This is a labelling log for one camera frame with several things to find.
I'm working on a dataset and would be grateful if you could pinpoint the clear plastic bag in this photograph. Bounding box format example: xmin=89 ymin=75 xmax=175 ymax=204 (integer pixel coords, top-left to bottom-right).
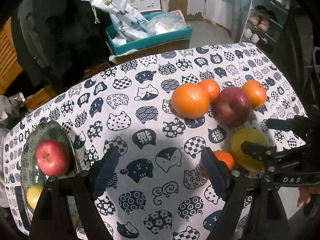
xmin=146 ymin=10 xmax=189 ymax=37

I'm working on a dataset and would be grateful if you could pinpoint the white printed plastic bag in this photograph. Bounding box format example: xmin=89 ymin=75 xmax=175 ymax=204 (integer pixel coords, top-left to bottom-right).
xmin=83 ymin=0 xmax=149 ymax=42

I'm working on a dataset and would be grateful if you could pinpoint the dark red apple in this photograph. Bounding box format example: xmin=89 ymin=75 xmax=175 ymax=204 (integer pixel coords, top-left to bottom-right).
xmin=213 ymin=87 xmax=251 ymax=127

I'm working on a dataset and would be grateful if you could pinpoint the small tangerine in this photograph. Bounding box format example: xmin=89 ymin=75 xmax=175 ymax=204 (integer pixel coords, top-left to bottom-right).
xmin=213 ymin=150 xmax=235 ymax=171
xmin=199 ymin=79 xmax=220 ymax=102

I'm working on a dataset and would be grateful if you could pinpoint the green glass fruit bowl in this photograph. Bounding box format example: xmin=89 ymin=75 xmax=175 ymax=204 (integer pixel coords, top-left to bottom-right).
xmin=21 ymin=121 xmax=81 ymax=222

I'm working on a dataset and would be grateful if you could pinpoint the yellow lemon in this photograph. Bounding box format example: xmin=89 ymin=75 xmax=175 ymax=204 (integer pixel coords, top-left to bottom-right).
xmin=230 ymin=128 xmax=270 ymax=172
xmin=27 ymin=185 xmax=43 ymax=210

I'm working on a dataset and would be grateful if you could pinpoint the cat pattern tablecloth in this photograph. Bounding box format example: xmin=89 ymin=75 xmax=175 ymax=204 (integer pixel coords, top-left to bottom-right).
xmin=4 ymin=43 xmax=306 ymax=239

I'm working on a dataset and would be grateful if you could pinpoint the shoe rack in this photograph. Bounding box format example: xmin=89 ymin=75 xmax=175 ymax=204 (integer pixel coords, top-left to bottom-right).
xmin=240 ymin=0 xmax=291 ymax=54

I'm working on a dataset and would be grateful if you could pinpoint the black hanging coat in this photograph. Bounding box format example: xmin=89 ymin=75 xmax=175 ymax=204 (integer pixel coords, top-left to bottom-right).
xmin=6 ymin=0 xmax=111 ymax=87

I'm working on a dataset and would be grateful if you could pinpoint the pile of grey clothes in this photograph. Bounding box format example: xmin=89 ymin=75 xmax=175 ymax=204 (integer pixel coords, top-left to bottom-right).
xmin=0 ymin=92 xmax=27 ymax=129

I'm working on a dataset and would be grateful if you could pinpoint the large orange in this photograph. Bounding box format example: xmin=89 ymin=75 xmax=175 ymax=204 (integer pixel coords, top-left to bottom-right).
xmin=171 ymin=83 xmax=210 ymax=119

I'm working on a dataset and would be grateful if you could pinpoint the right hand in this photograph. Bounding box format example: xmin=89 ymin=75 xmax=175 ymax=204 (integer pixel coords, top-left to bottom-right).
xmin=297 ymin=186 xmax=320 ymax=207

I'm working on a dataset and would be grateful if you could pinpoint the teal cardboard box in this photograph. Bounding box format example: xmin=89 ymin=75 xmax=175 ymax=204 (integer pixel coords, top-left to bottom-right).
xmin=106 ymin=25 xmax=193 ymax=65

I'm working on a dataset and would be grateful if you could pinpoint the wooden louvered wardrobe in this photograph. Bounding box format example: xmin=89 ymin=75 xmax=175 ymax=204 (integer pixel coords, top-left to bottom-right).
xmin=0 ymin=18 xmax=23 ymax=95

